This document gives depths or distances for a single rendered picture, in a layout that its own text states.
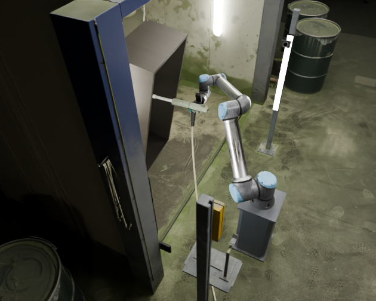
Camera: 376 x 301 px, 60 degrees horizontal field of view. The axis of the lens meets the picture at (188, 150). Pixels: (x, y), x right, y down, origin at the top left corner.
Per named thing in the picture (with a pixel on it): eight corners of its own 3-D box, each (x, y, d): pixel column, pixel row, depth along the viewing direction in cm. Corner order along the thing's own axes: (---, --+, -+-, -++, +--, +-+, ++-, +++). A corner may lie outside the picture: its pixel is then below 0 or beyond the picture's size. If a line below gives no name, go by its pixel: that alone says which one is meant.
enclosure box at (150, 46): (108, 166, 302) (105, 54, 213) (138, 126, 342) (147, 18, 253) (141, 181, 298) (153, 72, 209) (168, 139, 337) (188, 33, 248)
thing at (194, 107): (206, 127, 274) (209, 104, 259) (205, 130, 270) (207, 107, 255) (154, 113, 286) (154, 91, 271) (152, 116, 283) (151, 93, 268)
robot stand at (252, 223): (273, 235, 306) (286, 193, 262) (263, 262, 287) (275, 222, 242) (243, 222, 317) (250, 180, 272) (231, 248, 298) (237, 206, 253)
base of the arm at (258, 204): (277, 195, 260) (279, 187, 253) (270, 213, 248) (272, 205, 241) (254, 187, 266) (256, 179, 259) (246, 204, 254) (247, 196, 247)
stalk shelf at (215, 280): (181, 271, 203) (181, 270, 202) (197, 242, 217) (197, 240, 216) (228, 294, 192) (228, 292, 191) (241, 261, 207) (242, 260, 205)
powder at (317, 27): (295, 18, 447) (296, 17, 447) (336, 21, 438) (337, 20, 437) (296, 36, 410) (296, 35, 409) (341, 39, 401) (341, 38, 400)
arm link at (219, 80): (257, 100, 231) (222, 70, 285) (240, 103, 228) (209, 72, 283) (256, 114, 237) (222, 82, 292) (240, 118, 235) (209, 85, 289)
